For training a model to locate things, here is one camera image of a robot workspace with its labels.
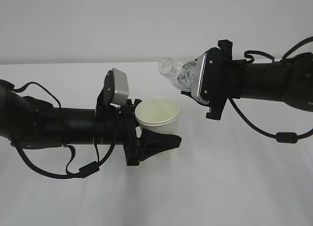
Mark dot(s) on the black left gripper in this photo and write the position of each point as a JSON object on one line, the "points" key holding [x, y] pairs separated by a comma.
{"points": [[117, 126]]}

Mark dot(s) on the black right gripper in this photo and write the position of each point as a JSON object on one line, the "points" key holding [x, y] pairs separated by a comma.
{"points": [[214, 85]]}

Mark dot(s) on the white paper cup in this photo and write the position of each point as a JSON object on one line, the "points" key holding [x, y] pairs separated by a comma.
{"points": [[159, 115]]}

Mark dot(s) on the clear plastic water bottle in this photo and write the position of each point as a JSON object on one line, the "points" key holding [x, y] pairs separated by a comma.
{"points": [[179, 74]]}

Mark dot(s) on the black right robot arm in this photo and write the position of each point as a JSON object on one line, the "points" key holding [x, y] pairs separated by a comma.
{"points": [[259, 76]]}

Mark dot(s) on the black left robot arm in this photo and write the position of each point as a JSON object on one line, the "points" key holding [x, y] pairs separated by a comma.
{"points": [[37, 124]]}

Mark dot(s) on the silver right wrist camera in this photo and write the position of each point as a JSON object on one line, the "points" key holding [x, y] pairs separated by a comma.
{"points": [[198, 79]]}

